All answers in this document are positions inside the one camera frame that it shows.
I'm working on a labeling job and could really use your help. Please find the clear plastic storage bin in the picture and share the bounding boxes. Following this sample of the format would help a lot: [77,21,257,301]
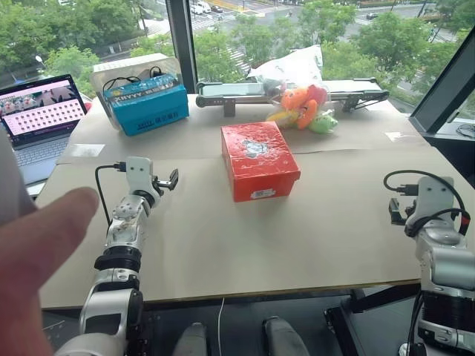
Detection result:
[89,53,180,130]

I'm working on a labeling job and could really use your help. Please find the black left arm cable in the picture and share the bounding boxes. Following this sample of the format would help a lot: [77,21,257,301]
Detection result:
[94,161,128,227]

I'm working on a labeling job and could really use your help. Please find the orange plush toy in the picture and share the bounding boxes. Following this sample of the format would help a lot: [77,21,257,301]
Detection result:
[280,85,330,131]

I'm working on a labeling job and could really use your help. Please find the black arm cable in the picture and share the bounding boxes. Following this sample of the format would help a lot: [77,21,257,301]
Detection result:
[383,170,469,238]
[94,161,128,227]

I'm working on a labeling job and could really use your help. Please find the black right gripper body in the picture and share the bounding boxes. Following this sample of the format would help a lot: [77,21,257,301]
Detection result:
[397,198,418,228]

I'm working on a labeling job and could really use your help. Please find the blue cardboard box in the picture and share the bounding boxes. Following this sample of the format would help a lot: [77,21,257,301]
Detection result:
[102,73,190,137]

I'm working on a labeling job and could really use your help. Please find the black table leg bracket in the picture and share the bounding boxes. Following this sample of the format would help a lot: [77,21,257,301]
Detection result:
[323,283,424,356]

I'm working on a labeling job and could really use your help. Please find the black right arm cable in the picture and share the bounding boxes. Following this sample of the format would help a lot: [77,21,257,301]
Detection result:
[383,170,469,238]

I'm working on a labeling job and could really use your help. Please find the thin white cable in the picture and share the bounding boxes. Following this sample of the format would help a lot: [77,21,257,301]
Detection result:
[217,296,226,356]

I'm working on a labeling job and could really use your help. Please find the red cardboard box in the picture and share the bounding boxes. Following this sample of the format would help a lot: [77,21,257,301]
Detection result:
[220,120,301,203]

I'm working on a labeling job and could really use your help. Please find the small conveyor belt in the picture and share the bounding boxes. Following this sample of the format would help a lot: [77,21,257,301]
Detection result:
[195,78,390,118]

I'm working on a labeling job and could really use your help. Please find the black slanted frame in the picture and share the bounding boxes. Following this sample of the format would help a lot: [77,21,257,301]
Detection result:
[407,26,475,139]

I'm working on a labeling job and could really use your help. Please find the yellow plush toy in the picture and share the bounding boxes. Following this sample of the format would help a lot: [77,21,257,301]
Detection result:
[266,111,301,129]

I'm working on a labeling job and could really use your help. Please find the open laptop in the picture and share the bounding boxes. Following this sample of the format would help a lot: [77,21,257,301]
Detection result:
[0,73,88,186]

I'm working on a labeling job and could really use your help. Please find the person's bare hand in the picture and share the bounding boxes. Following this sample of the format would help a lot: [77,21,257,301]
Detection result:
[0,187,101,356]

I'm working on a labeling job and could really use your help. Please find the clear plastic bag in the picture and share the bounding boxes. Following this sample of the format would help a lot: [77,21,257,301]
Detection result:
[246,44,339,129]

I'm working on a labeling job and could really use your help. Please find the black window pillar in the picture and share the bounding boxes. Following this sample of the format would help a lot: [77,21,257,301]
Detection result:
[165,0,197,94]

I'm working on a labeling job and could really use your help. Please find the dark rounded foot shape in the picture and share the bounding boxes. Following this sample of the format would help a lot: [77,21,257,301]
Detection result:
[261,315,311,356]
[172,322,208,356]

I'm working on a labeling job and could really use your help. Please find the green plush toy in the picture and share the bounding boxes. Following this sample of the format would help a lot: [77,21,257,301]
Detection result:
[308,113,339,134]

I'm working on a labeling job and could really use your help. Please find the black cable on box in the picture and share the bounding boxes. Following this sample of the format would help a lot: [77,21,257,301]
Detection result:
[102,66,163,91]

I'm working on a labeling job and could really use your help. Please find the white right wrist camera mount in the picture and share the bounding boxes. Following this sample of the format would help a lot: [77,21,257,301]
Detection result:
[414,175,456,225]

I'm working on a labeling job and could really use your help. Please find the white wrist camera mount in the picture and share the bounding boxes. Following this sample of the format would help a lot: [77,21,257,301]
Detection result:
[414,175,456,225]
[125,156,155,195]

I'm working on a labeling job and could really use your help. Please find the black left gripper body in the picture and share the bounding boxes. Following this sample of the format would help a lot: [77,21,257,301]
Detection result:
[151,175,171,198]

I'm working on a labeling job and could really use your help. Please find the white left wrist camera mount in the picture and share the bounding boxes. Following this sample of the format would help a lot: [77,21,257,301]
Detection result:
[125,156,155,195]

